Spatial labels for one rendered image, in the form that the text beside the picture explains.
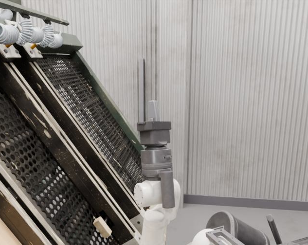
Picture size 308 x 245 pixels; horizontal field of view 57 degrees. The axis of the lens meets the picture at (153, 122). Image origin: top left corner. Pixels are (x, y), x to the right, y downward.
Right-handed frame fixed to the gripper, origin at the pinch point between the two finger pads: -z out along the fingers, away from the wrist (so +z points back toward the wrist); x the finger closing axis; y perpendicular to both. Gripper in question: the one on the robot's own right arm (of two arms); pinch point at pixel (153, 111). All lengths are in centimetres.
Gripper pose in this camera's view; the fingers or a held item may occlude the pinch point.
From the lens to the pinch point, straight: 81.4
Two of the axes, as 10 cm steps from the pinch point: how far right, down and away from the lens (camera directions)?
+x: -6.2, 0.0, -7.8
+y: -7.8, 0.8, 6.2
